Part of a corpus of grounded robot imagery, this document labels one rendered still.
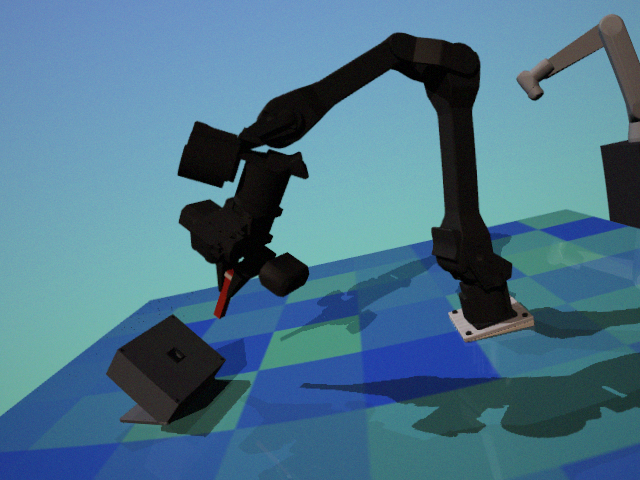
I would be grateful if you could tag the dark red peg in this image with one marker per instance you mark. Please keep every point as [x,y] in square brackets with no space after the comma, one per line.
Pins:
[223,301]

